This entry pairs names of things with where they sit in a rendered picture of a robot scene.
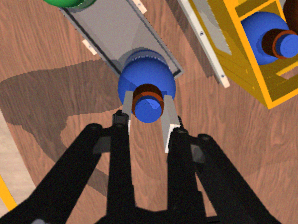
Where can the blue bottle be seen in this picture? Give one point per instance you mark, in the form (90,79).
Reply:
(148,75)
(269,37)

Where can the grey rectangular tray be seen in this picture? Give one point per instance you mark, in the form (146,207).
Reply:
(114,30)

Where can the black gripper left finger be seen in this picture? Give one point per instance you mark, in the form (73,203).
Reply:
(53,200)

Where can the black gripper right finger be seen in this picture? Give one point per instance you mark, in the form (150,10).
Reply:
(230,195)

